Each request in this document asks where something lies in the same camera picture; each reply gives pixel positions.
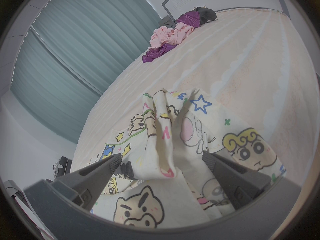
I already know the white printed pyjama top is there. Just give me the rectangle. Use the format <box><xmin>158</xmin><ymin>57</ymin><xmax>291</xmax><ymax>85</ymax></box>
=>
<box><xmin>86</xmin><ymin>88</ymin><xmax>287</xmax><ymax>228</ymax></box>

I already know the grey bedside table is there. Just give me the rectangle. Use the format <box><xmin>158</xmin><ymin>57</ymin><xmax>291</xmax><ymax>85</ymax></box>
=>
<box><xmin>160</xmin><ymin>16</ymin><xmax>177</xmax><ymax>29</ymax></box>

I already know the bed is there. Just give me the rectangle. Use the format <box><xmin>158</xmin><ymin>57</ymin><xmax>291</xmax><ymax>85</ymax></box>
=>
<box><xmin>70</xmin><ymin>0</ymin><xmax>320</xmax><ymax>209</ymax></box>

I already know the pile of clothes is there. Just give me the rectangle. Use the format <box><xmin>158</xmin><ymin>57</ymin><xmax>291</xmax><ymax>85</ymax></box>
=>
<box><xmin>142</xmin><ymin>7</ymin><xmax>217</xmax><ymax>64</ymax></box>

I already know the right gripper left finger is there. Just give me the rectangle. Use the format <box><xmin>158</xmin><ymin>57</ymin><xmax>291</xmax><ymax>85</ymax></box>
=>
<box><xmin>51</xmin><ymin>153</ymin><xmax>122</xmax><ymax>212</ymax></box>

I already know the grey white crumpled cloth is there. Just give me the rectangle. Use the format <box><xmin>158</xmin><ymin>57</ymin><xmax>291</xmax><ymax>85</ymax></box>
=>
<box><xmin>52</xmin><ymin>160</ymin><xmax>63</xmax><ymax>174</ymax></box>

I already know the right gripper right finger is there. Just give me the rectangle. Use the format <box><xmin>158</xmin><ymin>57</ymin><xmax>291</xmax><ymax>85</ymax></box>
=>
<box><xmin>202</xmin><ymin>150</ymin><xmax>272</xmax><ymax>212</ymax></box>

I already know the dark grey chest of drawers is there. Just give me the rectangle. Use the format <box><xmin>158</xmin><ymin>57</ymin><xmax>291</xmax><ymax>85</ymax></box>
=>
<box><xmin>52</xmin><ymin>156</ymin><xmax>73</xmax><ymax>181</ymax></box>

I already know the blue-green curtain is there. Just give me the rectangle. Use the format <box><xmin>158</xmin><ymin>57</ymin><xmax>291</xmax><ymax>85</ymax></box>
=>
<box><xmin>10</xmin><ymin>0</ymin><xmax>164</xmax><ymax>144</ymax></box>

